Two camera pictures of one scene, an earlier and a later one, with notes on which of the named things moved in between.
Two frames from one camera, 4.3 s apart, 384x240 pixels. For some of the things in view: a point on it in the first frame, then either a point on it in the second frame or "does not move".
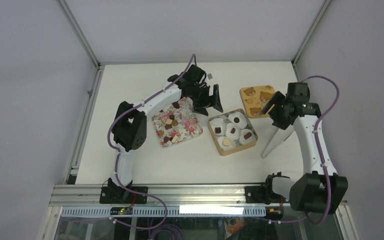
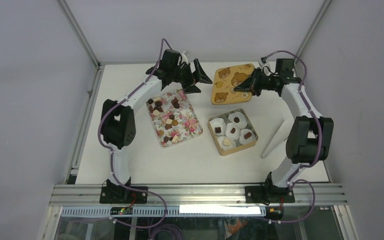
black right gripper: [278, 98] to [251, 84]
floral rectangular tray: [178, 123] does not move
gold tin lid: [254, 98] to [225, 79]
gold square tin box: [232, 132] does not move
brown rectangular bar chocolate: [247, 135] does not move
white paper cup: [246, 136] does not move
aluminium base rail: [90, 195] does not move
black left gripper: [200, 107] to [198, 76]
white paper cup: [232, 131] does not move
